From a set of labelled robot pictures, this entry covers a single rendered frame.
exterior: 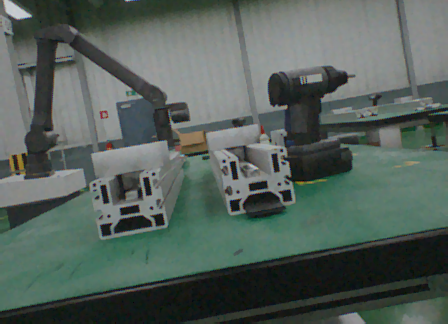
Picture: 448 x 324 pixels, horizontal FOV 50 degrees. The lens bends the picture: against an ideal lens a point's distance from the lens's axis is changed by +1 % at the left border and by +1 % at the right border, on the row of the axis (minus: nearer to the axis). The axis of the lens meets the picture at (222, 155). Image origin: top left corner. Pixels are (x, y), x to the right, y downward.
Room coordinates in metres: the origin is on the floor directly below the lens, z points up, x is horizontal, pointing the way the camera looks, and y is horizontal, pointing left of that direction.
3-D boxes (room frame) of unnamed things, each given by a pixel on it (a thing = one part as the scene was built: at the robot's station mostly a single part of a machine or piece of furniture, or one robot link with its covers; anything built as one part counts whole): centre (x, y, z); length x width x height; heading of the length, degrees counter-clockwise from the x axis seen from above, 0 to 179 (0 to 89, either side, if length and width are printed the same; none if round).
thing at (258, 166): (1.10, -0.03, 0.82); 0.80 x 0.10 x 0.09; 2
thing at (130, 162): (0.84, 0.15, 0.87); 0.16 x 0.11 x 0.07; 2
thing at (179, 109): (1.68, 0.15, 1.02); 0.12 x 0.09 x 0.12; 86
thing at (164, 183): (1.09, 0.16, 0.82); 0.80 x 0.10 x 0.09; 2
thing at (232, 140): (1.10, -0.03, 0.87); 0.16 x 0.11 x 0.07; 2
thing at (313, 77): (0.98, -0.21, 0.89); 0.20 x 0.08 x 0.22; 113
